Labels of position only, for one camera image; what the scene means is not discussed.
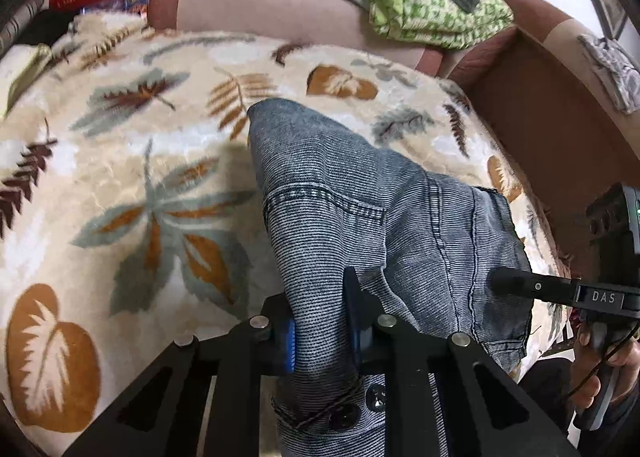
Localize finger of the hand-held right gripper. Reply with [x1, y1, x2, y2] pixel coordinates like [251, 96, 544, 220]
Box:
[492, 267, 576, 307]

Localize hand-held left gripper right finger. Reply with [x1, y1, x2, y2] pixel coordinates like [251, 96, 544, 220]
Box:
[342, 267, 581, 457]

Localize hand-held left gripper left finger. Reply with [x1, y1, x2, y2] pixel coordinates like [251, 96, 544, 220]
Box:
[65, 294, 301, 457]

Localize blue denim pants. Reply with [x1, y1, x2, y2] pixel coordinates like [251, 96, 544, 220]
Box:
[247, 97, 534, 457]

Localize person's right hand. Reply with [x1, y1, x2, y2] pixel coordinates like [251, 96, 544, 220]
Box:
[569, 325, 640, 411]

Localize leaf print fleece blanket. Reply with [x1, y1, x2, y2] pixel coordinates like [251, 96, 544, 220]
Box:
[0, 12, 571, 443]

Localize grey white patterned cloth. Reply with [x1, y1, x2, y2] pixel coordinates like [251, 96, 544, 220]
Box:
[577, 32, 640, 114]

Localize pink sofa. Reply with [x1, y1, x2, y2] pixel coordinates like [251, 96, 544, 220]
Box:
[147, 0, 640, 268]

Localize pale yellow cloth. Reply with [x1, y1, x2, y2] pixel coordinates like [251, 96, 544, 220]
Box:
[0, 44, 52, 119]

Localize patterned paper roll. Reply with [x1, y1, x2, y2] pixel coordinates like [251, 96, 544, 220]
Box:
[0, 12, 32, 46]

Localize brown patterned socks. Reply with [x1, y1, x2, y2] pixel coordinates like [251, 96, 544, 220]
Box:
[0, 0, 46, 33]

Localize thin black cable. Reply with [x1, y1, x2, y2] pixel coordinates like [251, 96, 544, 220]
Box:
[564, 322, 640, 399]

